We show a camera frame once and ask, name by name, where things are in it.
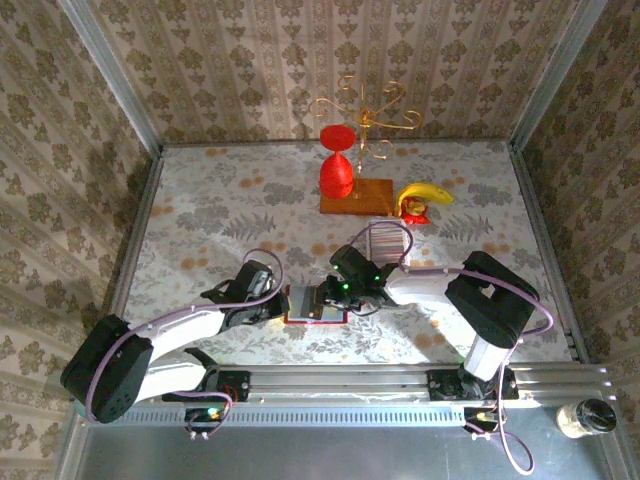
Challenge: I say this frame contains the white card tray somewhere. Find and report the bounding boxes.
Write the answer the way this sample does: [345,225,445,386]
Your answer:
[366,218,413,269]

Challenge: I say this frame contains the stack of credit cards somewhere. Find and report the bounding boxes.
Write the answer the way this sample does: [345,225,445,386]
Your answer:
[369,221,407,262]

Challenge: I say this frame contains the red yellow toy figure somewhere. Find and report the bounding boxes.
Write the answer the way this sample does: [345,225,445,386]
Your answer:
[394,196,433,226]

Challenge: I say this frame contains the small connector board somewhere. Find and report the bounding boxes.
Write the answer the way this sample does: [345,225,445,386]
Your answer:
[184,405,224,442]
[461,405,504,442]

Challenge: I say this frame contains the red hourglass-shaped ornament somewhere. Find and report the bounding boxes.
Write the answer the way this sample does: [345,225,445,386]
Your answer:
[318,124,358,199]

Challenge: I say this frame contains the yellow banana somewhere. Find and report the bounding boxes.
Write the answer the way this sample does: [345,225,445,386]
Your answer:
[396,181,457,214]

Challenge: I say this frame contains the glass jar black lid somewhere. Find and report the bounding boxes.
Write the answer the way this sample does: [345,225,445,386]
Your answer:
[555,397,619,441]

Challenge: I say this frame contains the aluminium mounting rail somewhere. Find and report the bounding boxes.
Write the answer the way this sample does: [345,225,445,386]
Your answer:
[144,363,619,405]

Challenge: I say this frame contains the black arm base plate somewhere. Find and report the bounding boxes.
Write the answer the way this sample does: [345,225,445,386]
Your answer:
[426,368,520,402]
[169,367,252,403]

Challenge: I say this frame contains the gold wire stand wooden base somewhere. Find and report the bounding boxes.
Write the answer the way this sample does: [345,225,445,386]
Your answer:
[307,74,424,218]

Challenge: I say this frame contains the perforated grey cable duct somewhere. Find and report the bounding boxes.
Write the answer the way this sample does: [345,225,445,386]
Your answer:
[127,402,467,427]

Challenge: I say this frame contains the aluminium table side rail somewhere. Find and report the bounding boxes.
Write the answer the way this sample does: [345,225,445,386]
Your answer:
[509,142,592,364]
[107,144,169,322]

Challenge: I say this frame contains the aluminium corner post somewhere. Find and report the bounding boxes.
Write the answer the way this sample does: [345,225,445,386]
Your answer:
[58,0,167,151]
[508,0,609,151]

